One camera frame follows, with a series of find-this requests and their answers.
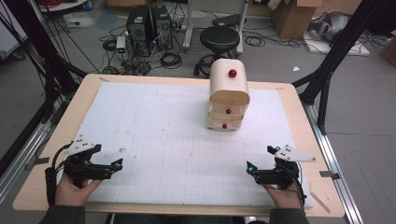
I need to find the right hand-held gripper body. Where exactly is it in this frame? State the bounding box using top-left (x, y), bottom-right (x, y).
top-left (255, 144), bottom-right (318, 190)

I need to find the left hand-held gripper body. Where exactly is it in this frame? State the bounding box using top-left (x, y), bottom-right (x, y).
top-left (64, 133), bottom-right (113, 189)

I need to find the person's right hand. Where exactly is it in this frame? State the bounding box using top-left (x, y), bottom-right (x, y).
top-left (262, 184), bottom-right (304, 210)

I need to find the person's left hand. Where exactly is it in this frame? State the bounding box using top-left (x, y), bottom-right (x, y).
top-left (55, 173), bottom-right (104, 207)

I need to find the thin wooden stick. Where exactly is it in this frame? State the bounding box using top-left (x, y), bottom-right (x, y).
top-left (309, 190), bottom-right (332, 215)

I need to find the small wooden drawer red knob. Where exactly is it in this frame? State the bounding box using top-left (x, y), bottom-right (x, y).
top-left (205, 116), bottom-right (245, 132)
top-left (208, 104), bottom-right (248, 119)

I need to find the white grid mat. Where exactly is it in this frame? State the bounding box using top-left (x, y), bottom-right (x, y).
top-left (55, 81), bottom-right (315, 208)

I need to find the small wooden drawer cabinet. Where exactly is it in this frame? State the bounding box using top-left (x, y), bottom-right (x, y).
top-left (205, 58), bottom-right (251, 132)

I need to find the small white power supply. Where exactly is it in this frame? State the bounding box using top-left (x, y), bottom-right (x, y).
top-left (115, 35), bottom-right (128, 61)

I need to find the white flat board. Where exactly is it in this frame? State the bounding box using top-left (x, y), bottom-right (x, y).
top-left (303, 30), bottom-right (372, 57)

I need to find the black round stool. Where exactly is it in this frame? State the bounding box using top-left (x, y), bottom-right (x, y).
top-left (193, 25), bottom-right (242, 79)

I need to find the white table leg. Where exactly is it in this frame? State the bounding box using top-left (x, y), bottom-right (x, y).
top-left (235, 0), bottom-right (250, 55)
top-left (182, 0), bottom-right (194, 51)

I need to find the black computer tower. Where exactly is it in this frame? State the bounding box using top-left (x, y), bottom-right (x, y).
top-left (125, 5), bottom-right (151, 58)
top-left (150, 5), bottom-right (174, 51)

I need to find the clear plastic bag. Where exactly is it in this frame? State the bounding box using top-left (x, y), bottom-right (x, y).
top-left (63, 11), bottom-right (96, 30)

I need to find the open cardboard box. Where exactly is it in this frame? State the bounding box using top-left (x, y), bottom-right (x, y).
top-left (270, 0), bottom-right (325, 40)

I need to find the black flat device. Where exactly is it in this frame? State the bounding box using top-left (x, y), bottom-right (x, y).
top-left (211, 13), bottom-right (248, 28)

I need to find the grey bag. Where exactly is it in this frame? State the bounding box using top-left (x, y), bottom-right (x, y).
top-left (307, 11), bottom-right (352, 43)

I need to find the brown cardboard box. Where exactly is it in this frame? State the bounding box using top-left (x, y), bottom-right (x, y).
top-left (378, 29), bottom-right (396, 68)

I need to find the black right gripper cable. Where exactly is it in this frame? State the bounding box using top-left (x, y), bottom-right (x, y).
top-left (288, 167), bottom-right (308, 208)

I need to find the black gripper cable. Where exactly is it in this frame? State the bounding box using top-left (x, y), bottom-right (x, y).
top-left (288, 167), bottom-right (308, 208)
top-left (44, 142), bottom-right (75, 207)

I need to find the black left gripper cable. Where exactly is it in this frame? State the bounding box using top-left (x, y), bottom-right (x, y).
top-left (44, 142), bottom-right (75, 207)

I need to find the grey metal bracket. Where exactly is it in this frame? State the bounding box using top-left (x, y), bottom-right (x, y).
top-left (24, 156), bottom-right (50, 171)
top-left (318, 170), bottom-right (341, 181)

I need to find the aluminium rail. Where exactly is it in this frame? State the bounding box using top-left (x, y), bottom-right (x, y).
top-left (303, 102), bottom-right (364, 224)
top-left (0, 120), bottom-right (53, 203)

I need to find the coiled black cable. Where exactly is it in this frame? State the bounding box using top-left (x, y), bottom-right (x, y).
top-left (244, 35), bottom-right (266, 49)
top-left (160, 52), bottom-right (183, 70)
top-left (102, 38), bottom-right (118, 52)

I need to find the black metal frame strut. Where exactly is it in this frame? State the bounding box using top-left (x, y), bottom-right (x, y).
top-left (0, 0), bottom-right (89, 125)
top-left (291, 0), bottom-right (396, 135)

